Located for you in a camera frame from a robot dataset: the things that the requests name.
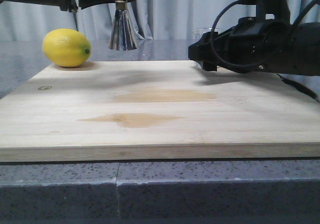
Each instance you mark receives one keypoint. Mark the clear glass beaker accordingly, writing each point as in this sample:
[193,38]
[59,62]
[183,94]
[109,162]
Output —
[199,32]

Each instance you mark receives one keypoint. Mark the steel double jigger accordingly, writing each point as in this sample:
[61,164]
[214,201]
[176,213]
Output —
[123,37]

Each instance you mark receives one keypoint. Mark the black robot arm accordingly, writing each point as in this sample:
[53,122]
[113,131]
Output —
[265,10]

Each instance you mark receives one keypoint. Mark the yellow lemon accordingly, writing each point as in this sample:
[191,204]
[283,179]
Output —
[66,47]

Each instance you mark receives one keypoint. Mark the grey curtain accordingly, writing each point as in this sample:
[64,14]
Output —
[152,19]

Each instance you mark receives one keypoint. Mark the wooden cutting board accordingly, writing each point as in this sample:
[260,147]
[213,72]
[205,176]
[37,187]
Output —
[129,110]

